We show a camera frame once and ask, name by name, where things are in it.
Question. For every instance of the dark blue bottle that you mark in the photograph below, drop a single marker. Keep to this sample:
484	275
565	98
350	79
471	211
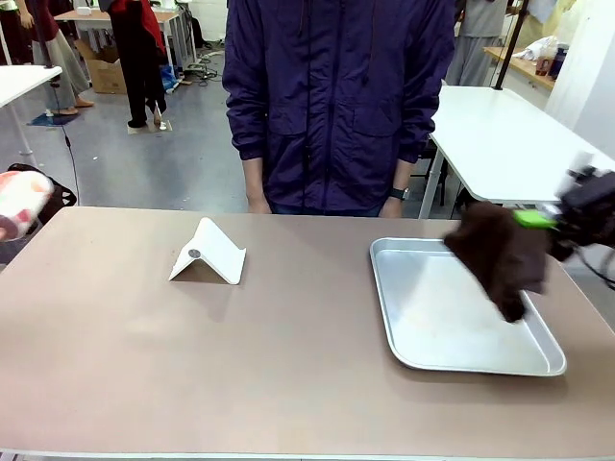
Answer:
559	60

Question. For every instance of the person's left hand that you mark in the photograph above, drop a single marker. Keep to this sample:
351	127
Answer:
394	207

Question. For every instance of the black metal pole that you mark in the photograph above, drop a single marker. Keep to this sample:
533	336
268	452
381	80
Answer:
509	43

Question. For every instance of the small white table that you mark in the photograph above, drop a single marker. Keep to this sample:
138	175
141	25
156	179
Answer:
24	81

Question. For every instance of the wooden top background table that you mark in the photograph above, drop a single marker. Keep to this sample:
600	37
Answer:
158	19

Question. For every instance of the brown cardboard box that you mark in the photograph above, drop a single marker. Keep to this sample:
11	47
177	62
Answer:
103	69

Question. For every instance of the white crumpled bag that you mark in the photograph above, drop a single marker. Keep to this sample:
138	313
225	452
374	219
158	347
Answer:
540	48

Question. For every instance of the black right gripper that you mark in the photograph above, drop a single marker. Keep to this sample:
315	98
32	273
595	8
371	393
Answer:
591	211

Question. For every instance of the bystander in grey clothes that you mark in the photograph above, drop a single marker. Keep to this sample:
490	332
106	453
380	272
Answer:
475	43

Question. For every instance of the pink white lint roller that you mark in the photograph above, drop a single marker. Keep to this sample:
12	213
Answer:
21	201

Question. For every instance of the blue jeans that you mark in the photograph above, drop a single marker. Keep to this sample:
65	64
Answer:
327	211

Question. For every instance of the person's left forearm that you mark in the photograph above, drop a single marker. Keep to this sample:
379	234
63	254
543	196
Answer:
401	175

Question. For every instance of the black wrist watch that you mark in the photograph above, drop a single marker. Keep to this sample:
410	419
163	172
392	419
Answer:
399	193

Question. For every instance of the person in navy jacket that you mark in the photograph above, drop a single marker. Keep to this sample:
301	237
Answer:
336	96

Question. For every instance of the bystander in black and red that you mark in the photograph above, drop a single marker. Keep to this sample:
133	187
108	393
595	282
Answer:
141	57

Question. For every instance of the large white table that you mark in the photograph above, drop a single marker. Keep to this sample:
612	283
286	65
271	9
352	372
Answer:
509	139

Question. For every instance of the person's right hand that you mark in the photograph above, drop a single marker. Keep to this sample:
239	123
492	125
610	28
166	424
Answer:
259	207

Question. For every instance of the black chair with white marks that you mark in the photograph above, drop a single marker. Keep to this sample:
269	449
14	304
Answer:
60	197

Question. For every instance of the bystander in grey skirt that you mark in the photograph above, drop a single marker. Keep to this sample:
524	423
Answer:
53	57

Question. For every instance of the dark brown cloth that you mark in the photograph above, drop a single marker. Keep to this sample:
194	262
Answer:
504	259

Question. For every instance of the silver metal tray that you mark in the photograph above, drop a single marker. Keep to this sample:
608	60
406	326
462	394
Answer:
451	326

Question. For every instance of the red brown bottle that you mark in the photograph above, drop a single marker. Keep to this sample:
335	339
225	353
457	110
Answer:
543	65

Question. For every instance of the wooden workbench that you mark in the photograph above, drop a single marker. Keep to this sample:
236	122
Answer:
523	67

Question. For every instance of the person's right forearm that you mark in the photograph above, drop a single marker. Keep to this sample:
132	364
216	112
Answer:
253	180

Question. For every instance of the white folded stand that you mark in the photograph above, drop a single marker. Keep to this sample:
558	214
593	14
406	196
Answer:
206	259

